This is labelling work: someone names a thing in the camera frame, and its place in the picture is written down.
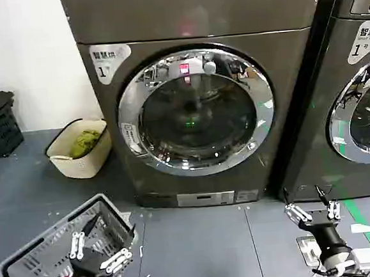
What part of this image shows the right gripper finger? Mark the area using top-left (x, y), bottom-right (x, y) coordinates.
top-left (315, 183), bottom-right (342, 222)
top-left (282, 185), bottom-right (314, 226)

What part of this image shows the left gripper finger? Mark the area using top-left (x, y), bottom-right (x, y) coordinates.
top-left (66, 214), bottom-right (105, 261)
top-left (96, 223), bottom-right (141, 277)

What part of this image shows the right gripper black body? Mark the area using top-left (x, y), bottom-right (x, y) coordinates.
top-left (298, 208), bottom-right (350, 264)

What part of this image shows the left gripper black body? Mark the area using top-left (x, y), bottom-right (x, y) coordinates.
top-left (54, 246), bottom-right (111, 277)

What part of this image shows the white paper scrap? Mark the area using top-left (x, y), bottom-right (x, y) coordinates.
top-left (350, 222), bottom-right (370, 235)

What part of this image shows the grey plastic slotted basket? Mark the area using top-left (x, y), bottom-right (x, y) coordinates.
top-left (0, 190), bottom-right (141, 277)

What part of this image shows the cream plastic laundry basket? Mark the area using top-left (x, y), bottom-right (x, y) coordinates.
top-left (43, 116), bottom-right (116, 182)

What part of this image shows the green cloth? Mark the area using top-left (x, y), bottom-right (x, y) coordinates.
top-left (67, 129), bottom-right (105, 160)

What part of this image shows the black plastic crate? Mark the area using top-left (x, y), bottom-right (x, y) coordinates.
top-left (0, 93), bottom-right (26, 157)

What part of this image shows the round chrome glass dryer door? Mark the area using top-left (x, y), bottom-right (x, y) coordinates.
top-left (112, 38), bottom-right (281, 183)

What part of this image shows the grey dryer with partial label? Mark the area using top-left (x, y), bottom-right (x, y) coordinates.
top-left (265, 0), bottom-right (370, 204)

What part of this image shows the silver number one sticker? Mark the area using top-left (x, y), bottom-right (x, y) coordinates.
top-left (88, 42), bottom-right (135, 87)

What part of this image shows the grey dryer numbered one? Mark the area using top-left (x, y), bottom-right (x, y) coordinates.
top-left (59, 0), bottom-right (343, 218)

